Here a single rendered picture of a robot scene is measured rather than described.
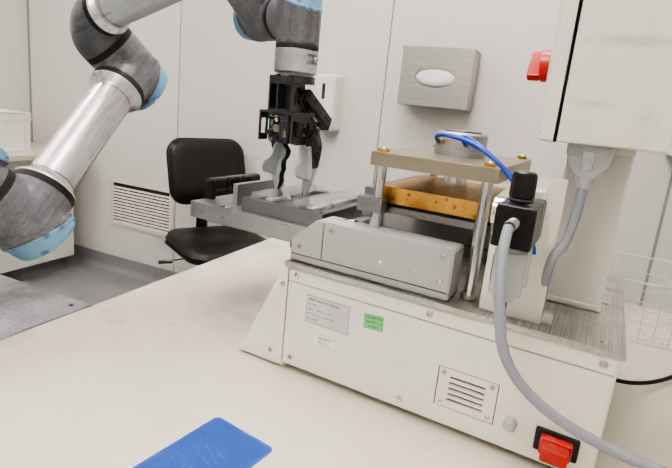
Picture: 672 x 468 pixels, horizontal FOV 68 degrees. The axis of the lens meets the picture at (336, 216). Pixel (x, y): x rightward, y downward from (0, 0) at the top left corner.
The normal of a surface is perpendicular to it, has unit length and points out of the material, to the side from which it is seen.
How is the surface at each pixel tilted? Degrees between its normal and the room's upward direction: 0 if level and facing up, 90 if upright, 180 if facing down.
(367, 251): 90
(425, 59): 90
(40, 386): 0
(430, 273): 90
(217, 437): 0
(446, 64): 90
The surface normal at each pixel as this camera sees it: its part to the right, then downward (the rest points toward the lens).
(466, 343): -0.48, 0.14
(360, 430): 0.10, -0.97
